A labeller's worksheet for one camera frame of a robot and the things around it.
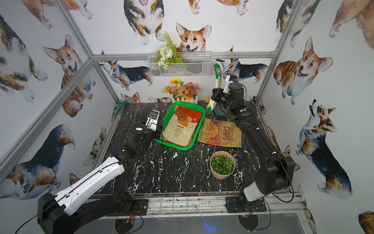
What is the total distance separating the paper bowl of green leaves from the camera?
0.76 m

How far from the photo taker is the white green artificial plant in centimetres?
78

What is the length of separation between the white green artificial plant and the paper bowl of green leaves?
0.58 m
